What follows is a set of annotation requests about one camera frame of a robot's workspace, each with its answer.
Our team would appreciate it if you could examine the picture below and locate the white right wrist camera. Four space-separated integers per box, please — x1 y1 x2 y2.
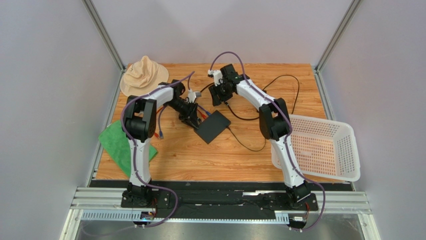
207 70 223 86

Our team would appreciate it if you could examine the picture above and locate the red ethernet cable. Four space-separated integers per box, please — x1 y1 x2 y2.
153 105 209 139

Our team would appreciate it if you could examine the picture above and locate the black network switch box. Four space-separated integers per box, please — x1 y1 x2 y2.
194 110 231 144

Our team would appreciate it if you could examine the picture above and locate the green microfiber cloth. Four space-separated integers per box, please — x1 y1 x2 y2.
98 119 159 178

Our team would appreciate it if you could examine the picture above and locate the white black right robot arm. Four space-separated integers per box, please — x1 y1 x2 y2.
207 64 311 205

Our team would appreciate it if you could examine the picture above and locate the aluminium front frame rail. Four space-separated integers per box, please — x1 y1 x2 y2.
60 180 380 240

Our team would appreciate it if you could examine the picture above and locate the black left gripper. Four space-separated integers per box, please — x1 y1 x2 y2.
166 98 200 130

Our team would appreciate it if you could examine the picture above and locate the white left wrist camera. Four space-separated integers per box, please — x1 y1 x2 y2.
187 89 202 103

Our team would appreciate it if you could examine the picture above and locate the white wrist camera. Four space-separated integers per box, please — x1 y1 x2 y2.
187 89 202 103
207 70 223 86

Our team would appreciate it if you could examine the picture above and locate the beige bucket hat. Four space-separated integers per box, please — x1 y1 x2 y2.
119 55 169 97

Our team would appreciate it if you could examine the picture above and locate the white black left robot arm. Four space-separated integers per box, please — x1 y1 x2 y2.
120 80 201 204

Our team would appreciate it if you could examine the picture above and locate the white plastic mesh basket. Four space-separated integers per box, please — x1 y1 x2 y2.
289 114 361 182

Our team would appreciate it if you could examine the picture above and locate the black ethernet cable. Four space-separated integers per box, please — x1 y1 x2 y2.
198 83 215 97

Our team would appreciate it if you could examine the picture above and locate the thin black power cord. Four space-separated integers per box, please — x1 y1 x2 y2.
224 74 300 153

